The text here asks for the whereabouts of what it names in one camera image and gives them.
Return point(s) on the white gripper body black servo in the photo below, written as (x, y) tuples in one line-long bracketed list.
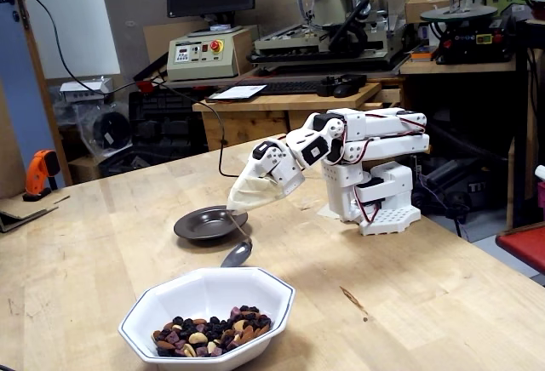
[(272, 166)]

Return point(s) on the white moving gripper finger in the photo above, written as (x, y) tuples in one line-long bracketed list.
[(291, 175)]

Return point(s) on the white fixed gripper finger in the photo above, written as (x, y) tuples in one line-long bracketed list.
[(257, 170)]

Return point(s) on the beige masking tape wrap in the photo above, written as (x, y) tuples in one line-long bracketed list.
[(251, 194)]

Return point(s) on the bent metal spoon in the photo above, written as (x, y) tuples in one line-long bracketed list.
[(237, 255)]

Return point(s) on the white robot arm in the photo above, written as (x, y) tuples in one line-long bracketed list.
[(383, 145)]

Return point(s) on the dark brown plate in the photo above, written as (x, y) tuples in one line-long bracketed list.
[(200, 226)]

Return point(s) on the white octagonal bowl blue rim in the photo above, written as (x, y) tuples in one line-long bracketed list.
[(204, 290)]

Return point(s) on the beige tape piece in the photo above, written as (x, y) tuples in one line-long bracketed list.
[(328, 211)]

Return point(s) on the wooden desk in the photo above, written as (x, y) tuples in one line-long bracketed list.
[(298, 101)]

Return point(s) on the black keyboard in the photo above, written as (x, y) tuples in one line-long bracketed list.
[(289, 87)]

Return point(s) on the black computer mouse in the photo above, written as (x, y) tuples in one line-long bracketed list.
[(345, 90)]

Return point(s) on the black plastic case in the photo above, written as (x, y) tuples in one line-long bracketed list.
[(162, 120)]

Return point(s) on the black desk gadget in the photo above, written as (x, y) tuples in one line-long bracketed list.
[(353, 79)]

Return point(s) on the beige controller box red button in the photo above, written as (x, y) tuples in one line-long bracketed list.
[(196, 54)]

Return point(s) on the robot controller circuit board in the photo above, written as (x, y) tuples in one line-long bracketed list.
[(416, 166)]

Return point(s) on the plastic bag with black spool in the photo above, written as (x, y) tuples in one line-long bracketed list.
[(110, 128)]

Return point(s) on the nut and dried fruit mix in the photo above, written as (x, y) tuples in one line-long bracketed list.
[(213, 330)]

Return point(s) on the black tool case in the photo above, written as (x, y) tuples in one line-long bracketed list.
[(468, 184)]

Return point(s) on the small white box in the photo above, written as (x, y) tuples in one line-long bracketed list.
[(85, 90)]

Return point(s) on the wooden workbench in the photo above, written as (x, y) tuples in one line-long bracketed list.
[(468, 68)]

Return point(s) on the brown cardboard box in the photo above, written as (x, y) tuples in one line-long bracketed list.
[(419, 7)]

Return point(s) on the orange black power tool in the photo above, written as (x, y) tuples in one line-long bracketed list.
[(40, 169)]

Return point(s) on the black scroll saw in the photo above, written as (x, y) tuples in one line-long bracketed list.
[(468, 43)]

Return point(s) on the flat cardboard sheets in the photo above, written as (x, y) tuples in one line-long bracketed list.
[(21, 215)]

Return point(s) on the red padded chair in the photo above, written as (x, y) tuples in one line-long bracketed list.
[(526, 243)]

